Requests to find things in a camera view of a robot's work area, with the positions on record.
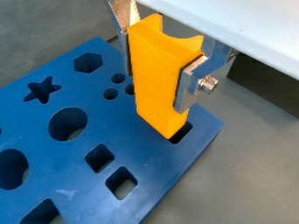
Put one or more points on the blue shape sorter block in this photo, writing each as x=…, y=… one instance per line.
x=80, y=157

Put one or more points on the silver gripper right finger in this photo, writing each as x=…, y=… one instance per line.
x=195, y=77

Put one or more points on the yellow arch block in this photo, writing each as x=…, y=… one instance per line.
x=157, y=58

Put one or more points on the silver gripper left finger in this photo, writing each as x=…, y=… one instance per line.
x=124, y=14

